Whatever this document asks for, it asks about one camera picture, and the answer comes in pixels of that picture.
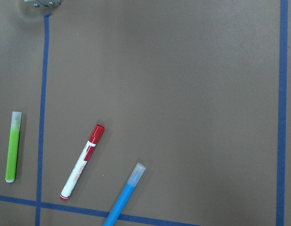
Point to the blue highlighter pen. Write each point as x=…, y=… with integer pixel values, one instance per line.
x=125, y=195

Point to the aluminium frame post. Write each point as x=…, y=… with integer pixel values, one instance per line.
x=43, y=3

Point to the green highlighter pen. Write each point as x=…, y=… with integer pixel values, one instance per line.
x=13, y=147

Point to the red capped white marker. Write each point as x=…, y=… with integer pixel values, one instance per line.
x=81, y=162

